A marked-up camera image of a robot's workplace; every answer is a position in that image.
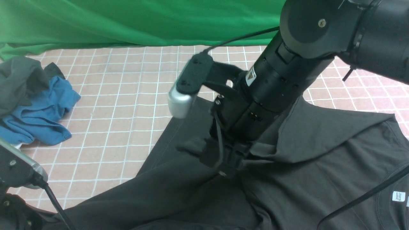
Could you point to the white garment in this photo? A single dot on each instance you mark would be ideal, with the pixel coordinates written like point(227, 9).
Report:
point(17, 146)

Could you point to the blue garment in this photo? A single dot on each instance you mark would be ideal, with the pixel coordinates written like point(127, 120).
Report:
point(41, 120)

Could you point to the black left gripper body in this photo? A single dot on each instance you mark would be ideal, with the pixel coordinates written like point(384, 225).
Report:
point(16, 214)

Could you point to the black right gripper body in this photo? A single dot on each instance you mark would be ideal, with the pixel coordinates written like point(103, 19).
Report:
point(237, 123)

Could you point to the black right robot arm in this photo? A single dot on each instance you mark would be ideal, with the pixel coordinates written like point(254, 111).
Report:
point(367, 34)

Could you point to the dark gray long-sleeve top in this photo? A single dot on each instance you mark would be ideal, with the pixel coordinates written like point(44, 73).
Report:
point(311, 162)

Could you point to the pink checkered tablecloth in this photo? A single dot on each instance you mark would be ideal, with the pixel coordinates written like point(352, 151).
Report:
point(123, 109)

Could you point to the green backdrop cloth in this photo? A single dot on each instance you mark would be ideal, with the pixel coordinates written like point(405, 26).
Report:
point(36, 26)

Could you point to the dark teal-gray garment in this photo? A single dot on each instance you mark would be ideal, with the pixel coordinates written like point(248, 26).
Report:
point(22, 77)

